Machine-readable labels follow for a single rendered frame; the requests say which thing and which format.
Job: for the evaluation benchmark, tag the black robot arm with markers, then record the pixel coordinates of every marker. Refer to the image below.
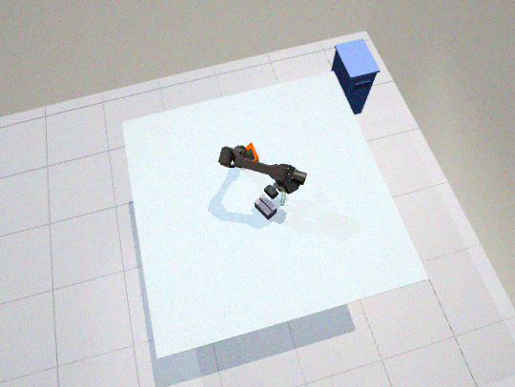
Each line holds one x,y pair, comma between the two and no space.
282,173

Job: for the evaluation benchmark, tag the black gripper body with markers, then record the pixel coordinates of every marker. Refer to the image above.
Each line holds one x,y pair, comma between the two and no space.
271,191

